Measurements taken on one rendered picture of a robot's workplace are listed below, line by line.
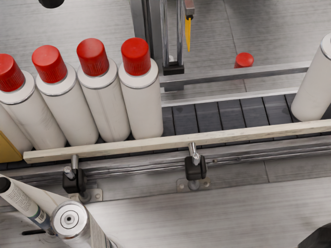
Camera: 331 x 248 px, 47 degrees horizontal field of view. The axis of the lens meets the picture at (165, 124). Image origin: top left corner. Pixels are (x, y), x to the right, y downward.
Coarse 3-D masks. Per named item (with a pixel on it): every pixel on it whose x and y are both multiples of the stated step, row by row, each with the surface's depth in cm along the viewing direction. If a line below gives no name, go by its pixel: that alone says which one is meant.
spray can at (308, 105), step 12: (324, 36) 50; (324, 48) 49; (312, 60) 53; (324, 60) 50; (312, 72) 53; (324, 72) 51; (312, 84) 54; (324, 84) 53; (300, 96) 58; (312, 96) 56; (324, 96) 55; (300, 108) 60; (312, 108) 58; (324, 108) 58; (300, 120) 62; (312, 120) 61
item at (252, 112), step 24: (264, 96) 65; (288, 96) 65; (168, 120) 63; (192, 120) 63; (216, 120) 63; (240, 120) 63; (264, 120) 63; (288, 120) 62; (216, 144) 61; (240, 144) 62; (0, 168) 60
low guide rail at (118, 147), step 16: (240, 128) 58; (256, 128) 58; (272, 128) 58; (288, 128) 58; (304, 128) 58; (320, 128) 58; (96, 144) 58; (112, 144) 57; (128, 144) 57; (144, 144) 57; (160, 144) 57; (176, 144) 58; (32, 160) 58; (48, 160) 58
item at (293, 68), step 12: (204, 72) 58; (216, 72) 58; (228, 72) 57; (240, 72) 57; (252, 72) 57; (264, 72) 58; (276, 72) 58; (288, 72) 58; (300, 72) 58; (168, 84) 58; (180, 84) 58
